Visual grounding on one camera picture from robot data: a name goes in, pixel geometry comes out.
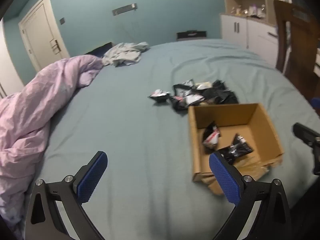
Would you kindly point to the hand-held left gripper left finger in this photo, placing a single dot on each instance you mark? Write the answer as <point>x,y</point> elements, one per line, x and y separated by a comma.
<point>91,177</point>

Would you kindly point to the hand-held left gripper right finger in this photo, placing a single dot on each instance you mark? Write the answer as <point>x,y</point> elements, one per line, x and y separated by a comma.
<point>225,180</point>

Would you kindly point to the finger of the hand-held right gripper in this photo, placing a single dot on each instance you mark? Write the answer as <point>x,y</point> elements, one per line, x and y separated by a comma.
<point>303,131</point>

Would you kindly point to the black snack packet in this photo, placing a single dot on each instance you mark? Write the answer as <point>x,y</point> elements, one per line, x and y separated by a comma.
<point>237,150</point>
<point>158,95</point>

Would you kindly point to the brown cardboard box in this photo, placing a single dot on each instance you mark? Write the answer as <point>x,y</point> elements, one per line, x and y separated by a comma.
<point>260,130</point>

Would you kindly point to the black packet with red label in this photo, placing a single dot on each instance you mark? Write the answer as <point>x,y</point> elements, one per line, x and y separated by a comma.
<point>212,137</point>

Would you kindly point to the pile of black snack packets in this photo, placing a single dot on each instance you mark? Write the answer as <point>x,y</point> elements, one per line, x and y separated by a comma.
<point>220,93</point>

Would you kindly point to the purple duvet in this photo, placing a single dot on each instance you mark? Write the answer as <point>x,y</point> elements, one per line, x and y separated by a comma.
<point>37,110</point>

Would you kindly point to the brown wooden chair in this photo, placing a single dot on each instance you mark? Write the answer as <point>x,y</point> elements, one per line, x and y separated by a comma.
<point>287,37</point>

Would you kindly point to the white cabinet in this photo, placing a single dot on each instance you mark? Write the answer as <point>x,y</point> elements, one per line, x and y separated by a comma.
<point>240,30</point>

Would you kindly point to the grey crumpled cloth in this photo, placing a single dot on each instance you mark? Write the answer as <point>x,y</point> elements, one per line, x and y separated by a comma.
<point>125,53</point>

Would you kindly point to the dark blue pillow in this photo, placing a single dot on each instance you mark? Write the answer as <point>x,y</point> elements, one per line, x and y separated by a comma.
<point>100,49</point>

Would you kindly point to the row of small shelf bottles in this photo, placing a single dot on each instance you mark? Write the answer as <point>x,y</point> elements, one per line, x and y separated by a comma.
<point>247,11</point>

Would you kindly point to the white wardrobe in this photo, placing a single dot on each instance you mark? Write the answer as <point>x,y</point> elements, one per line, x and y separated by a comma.
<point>8,65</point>

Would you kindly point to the black bag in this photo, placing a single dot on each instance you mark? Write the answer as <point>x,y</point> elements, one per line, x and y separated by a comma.
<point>191,35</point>

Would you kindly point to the white door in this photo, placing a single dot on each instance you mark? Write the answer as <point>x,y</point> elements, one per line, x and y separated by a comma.
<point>41,32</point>

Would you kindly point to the grey light switch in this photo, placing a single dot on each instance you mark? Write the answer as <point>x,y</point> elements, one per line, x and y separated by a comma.
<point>62,21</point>

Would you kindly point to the metal wall plate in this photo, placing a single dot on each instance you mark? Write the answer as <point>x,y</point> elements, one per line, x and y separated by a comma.
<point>124,9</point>

